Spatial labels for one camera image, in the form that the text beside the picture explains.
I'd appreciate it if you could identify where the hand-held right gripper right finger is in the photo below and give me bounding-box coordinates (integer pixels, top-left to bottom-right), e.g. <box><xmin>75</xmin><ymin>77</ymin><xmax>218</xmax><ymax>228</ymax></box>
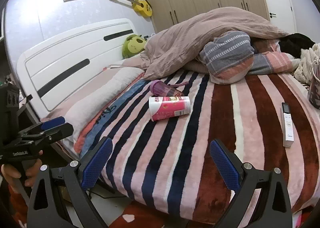
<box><xmin>209</xmin><ymin>139</ymin><xmax>293</xmax><ymax>228</ymax></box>

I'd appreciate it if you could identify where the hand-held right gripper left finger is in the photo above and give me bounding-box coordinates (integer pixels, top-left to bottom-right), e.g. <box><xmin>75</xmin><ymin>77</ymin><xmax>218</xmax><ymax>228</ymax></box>
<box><xmin>26</xmin><ymin>136</ymin><xmax>113</xmax><ymax>228</ymax></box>

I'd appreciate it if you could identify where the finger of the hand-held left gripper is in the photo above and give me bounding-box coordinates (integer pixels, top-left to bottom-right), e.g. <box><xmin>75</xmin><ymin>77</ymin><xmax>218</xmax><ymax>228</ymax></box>
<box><xmin>17</xmin><ymin>116</ymin><xmax>74</xmax><ymax>154</ymax></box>

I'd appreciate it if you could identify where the pink and white cup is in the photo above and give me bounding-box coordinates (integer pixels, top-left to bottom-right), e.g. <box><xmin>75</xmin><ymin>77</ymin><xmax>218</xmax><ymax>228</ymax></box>
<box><xmin>148</xmin><ymin>96</ymin><xmax>191</xmax><ymax>122</ymax></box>

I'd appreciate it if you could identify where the person's left hand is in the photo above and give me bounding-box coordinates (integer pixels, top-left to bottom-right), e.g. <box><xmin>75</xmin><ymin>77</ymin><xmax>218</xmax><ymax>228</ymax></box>
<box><xmin>0</xmin><ymin>158</ymin><xmax>43</xmax><ymax>196</ymax></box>

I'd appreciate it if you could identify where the blue orange striped towel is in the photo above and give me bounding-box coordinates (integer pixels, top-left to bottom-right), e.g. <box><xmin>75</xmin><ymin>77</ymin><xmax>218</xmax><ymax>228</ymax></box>
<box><xmin>74</xmin><ymin>78</ymin><xmax>155</xmax><ymax>154</ymax></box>

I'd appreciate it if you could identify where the white pillow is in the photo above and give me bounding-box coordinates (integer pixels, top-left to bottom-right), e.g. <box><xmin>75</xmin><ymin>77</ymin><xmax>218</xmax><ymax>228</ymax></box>
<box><xmin>40</xmin><ymin>67</ymin><xmax>145</xmax><ymax>143</ymax></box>

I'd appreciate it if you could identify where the white headboard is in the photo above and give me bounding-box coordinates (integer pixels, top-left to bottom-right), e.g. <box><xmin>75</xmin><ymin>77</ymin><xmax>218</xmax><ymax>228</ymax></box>
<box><xmin>16</xmin><ymin>18</ymin><xmax>136</xmax><ymax>118</ymax></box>

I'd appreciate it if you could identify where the white remote control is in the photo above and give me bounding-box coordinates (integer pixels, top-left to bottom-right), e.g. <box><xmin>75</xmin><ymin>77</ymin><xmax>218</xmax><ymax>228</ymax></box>
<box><xmin>281</xmin><ymin>102</ymin><xmax>295</xmax><ymax>148</ymax></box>

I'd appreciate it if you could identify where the purple water bottle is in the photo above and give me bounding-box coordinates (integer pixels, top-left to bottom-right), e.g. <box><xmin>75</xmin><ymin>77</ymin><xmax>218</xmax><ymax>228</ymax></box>
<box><xmin>149</xmin><ymin>80</ymin><xmax>189</xmax><ymax>98</ymax></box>

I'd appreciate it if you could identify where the striped folded blanket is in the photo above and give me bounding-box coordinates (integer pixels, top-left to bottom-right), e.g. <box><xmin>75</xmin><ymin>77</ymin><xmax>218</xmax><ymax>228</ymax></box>
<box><xmin>199</xmin><ymin>31</ymin><xmax>300</xmax><ymax>85</ymax></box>

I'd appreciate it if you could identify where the green plush toy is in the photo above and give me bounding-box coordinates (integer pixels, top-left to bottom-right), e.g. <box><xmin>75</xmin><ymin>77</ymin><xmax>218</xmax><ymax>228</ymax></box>
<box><xmin>121</xmin><ymin>34</ymin><xmax>148</xmax><ymax>59</ymax></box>

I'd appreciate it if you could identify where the pink duvet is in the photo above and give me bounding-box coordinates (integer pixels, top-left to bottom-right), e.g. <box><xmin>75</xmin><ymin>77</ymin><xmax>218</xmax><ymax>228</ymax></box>
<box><xmin>139</xmin><ymin>7</ymin><xmax>290</xmax><ymax>81</ymax></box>

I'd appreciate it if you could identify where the cream fluffy garment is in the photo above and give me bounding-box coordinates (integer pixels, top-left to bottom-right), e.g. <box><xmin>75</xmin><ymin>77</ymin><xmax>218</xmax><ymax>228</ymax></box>
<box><xmin>294</xmin><ymin>43</ymin><xmax>320</xmax><ymax>84</ymax></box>

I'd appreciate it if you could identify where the black garment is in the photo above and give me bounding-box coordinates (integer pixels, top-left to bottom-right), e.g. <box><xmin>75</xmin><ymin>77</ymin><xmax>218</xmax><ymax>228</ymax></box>
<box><xmin>278</xmin><ymin>33</ymin><xmax>318</xmax><ymax>59</ymax></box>

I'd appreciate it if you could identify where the yellow toy guitar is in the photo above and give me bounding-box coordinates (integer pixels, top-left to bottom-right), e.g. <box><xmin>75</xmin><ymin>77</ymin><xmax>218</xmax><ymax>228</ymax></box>
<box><xmin>108</xmin><ymin>0</ymin><xmax>153</xmax><ymax>17</ymax></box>

